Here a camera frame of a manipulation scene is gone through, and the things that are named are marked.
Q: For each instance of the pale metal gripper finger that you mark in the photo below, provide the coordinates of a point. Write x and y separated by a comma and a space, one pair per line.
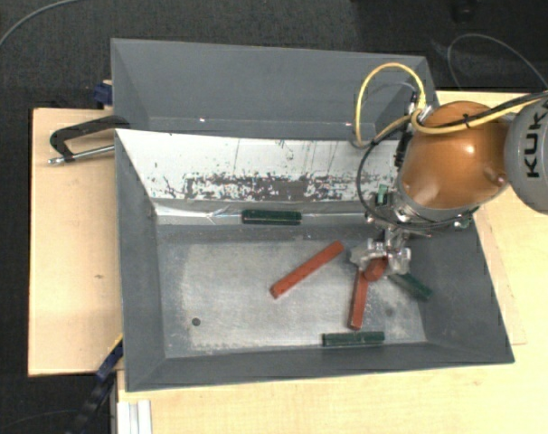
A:
365, 253
399, 260

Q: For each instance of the red-brown block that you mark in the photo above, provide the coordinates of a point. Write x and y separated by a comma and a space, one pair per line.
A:
306, 269
359, 301

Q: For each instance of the dark green flat block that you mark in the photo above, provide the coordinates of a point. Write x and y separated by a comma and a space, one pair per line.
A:
414, 286
271, 217
353, 339

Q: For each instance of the grey metal bin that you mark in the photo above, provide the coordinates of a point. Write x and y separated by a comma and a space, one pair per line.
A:
238, 287

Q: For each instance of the pale wood flat board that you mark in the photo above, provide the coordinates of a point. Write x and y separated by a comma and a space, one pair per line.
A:
70, 242

